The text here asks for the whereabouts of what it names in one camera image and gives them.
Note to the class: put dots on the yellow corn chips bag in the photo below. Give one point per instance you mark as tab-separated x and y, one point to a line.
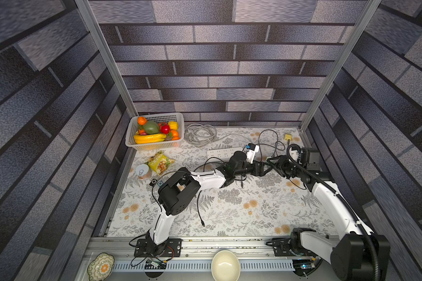
159	163

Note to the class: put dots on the floral green dish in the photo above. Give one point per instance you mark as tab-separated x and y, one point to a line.
101	267

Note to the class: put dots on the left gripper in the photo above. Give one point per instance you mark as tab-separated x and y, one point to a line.
260	172

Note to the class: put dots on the white plastic fruit basket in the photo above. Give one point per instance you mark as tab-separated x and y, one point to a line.
173	139

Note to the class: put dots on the orange plastic tangerine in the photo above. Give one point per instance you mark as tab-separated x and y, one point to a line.
141	120

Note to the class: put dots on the cream ceramic bowl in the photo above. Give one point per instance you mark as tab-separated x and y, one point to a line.
225	266

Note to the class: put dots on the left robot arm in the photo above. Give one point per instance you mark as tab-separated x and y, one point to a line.
176	193

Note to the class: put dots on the yellow plastic banana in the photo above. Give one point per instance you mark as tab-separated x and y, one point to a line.
148	139

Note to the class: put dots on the green plastic mango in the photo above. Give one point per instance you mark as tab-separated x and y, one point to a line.
151	128

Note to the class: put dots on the white power strip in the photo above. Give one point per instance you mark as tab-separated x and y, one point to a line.
223	154

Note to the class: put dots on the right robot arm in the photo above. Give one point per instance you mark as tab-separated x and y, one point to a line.
358	254

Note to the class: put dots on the pull-tab food can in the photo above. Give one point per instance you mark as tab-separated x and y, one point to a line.
143	171

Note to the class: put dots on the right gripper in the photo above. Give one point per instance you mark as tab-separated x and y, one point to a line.
279	167

